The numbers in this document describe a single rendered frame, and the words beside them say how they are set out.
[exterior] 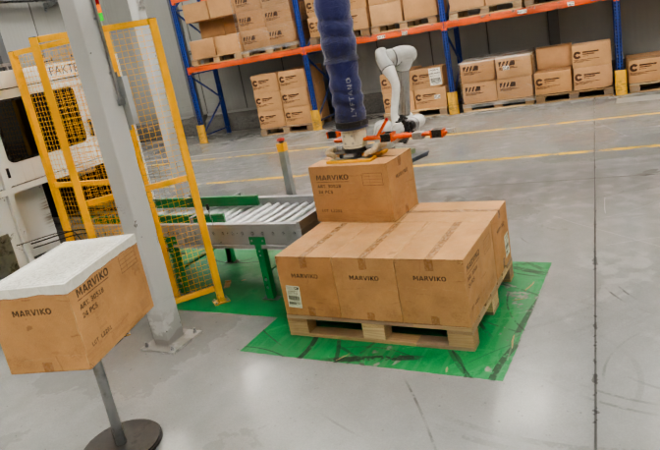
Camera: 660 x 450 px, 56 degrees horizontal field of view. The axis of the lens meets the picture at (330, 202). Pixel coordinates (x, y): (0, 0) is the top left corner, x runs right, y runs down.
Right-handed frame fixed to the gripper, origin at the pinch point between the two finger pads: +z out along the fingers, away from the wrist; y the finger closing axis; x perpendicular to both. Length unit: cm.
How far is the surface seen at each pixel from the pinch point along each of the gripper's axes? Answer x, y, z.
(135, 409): 99, 108, 187
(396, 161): -3.3, 16.1, 18.8
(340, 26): 19, -75, 22
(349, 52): 18, -58, 19
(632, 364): -144, 108, 88
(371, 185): 9.9, 27.3, 33.4
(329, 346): 20, 107, 103
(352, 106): 21.3, -23.3, 20.8
